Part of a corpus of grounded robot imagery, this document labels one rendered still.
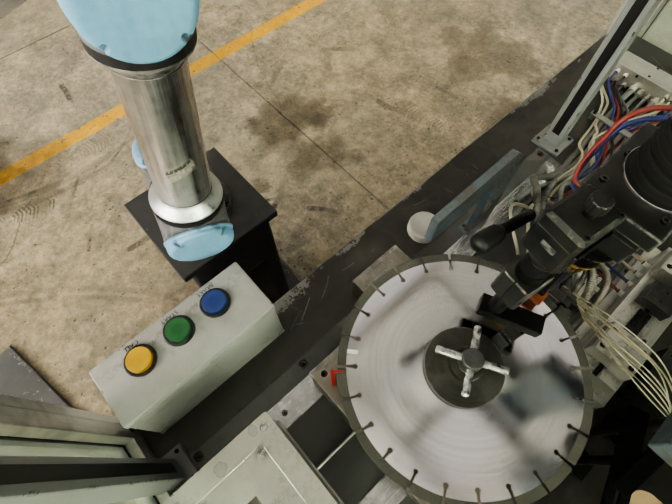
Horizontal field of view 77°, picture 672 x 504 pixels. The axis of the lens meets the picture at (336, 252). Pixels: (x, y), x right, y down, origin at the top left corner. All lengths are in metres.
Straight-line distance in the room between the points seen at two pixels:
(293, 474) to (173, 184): 0.44
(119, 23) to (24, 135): 2.14
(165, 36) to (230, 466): 0.53
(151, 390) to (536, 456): 0.55
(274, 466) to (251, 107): 1.84
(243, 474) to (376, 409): 0.21
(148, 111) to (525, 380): 0.60
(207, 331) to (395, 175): 1.40
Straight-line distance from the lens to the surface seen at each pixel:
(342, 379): 0.62
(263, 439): 0.67
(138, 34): 0.47
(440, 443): 0.62
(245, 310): 0.71
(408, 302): 0.65
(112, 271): 1.93
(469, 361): 0.59
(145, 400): 0.73
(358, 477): 0.81
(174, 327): 0.73
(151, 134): 0.59
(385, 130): 2.12
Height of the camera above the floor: 1.56
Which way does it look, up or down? 64 degrees down
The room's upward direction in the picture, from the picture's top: 1 degrees counter-clockwise
